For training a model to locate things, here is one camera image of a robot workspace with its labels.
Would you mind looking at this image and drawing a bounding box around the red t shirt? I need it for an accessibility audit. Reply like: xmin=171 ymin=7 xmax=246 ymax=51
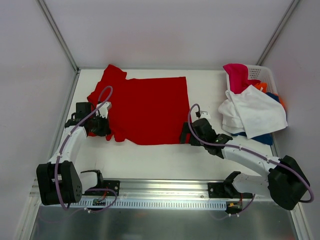
xmin=87 ymin=65 xmax=190 ymax=146

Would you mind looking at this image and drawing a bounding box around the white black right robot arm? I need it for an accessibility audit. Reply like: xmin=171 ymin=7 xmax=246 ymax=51
xmin=180 ymin=118 xmax=314 ymax=210

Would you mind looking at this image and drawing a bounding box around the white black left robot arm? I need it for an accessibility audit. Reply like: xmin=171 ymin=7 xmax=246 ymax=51
xmin=36 ymin=101 xmax=112 ymax=208

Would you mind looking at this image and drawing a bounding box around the white t shirt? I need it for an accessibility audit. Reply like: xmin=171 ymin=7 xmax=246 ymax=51
xmin=218 ymin=85 xmax=288 ymax=139

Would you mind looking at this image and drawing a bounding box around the blue t shirt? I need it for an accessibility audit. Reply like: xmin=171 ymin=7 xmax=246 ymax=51
xmin=231 ymin=92 xmax=282 ymax=146

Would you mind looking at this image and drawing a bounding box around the magenta t shirt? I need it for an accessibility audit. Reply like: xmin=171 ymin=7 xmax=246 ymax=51
xmin=223 ymin=63 xmax=261 ymax=94

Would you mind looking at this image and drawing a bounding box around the orange t shirt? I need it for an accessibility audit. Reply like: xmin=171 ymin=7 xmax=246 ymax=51
xmin=254 ymin=82 xmax=286 ymax=109

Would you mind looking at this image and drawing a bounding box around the white plastic basket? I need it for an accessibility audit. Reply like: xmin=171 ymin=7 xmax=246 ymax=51
xmin=226 ymin=65 xmax=278 ymax=94

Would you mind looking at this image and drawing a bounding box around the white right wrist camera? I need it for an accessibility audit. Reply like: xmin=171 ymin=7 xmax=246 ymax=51
xmin=195 ymin=110 xmax=211 ymax=119

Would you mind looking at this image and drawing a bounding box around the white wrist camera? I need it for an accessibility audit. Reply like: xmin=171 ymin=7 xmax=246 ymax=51
xmin=95 ymin=101 xmax=112 ymax=119
xmin=195 ymin=110 xmax=211 ymax=119

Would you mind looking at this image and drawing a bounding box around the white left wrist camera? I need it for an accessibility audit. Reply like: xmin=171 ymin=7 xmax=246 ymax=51
xmin=95 ymin=101 xmax=112 ymax=119

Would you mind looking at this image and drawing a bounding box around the left aluminium frame bar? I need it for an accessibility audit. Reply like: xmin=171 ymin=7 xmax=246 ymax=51
xmin=40 ymin=70 xmax=81 ymax=164

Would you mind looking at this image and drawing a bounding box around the aluminium frame bar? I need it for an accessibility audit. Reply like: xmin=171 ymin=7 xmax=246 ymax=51
xmin=77 ymin=66 xmax=224 ymax=71
xmin=40 ymin=70 xmax=81 ymax=164

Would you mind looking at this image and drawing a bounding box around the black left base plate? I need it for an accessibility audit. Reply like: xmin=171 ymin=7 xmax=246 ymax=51
xmin=84 ymin=179 xmax=121 ymax=197

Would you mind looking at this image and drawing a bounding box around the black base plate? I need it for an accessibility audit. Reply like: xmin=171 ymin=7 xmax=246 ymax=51
xmin=84 ymin=179 xmax=121 ymax=197
xmin=207 ymin=182 xmax=253 ymax=199

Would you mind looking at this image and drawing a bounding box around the rear aluminium frame bar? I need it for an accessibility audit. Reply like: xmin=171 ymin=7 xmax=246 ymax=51
xmin=77 ymin=66 xmax=224 ymax=71

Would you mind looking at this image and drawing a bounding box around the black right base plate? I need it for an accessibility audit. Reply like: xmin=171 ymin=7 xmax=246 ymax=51
xmin=207 ymin=182 xmax=253 ymax=199

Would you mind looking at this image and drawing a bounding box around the aluminium mounting rail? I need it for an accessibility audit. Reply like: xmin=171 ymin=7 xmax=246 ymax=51
xmin=29 ymin=178 xmax=300 ymax=202

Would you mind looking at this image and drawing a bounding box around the white slotted cable duct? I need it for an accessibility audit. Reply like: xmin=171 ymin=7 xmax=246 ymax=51
xmin=71 ymin=197 xmax=227 ymax=211

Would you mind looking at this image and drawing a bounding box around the left aluminium frame post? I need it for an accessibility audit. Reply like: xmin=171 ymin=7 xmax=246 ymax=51
xmin=36 ymin=0 xmax=80 ymax=73

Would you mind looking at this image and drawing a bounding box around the aluminium frame post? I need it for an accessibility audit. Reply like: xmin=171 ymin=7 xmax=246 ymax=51
xmin=256 ymin=0 xmax=303 ymax=66
xmin=36 ymin=0 xmax=80 ymax=73

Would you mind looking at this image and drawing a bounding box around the right aluminium frame post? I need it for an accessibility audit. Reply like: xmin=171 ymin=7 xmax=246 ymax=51
xmin=256 ymin=0 xmax=303 ymax=66

